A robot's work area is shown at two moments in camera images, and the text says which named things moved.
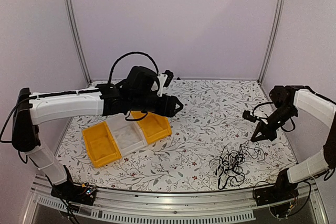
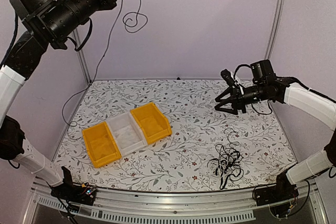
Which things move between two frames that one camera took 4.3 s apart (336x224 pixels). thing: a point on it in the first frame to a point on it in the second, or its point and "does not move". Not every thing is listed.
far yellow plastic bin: [155, 126] does not move
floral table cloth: [223, 136] does not move
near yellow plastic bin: [101, 145] does not move
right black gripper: [268, 133] to [236, 99]
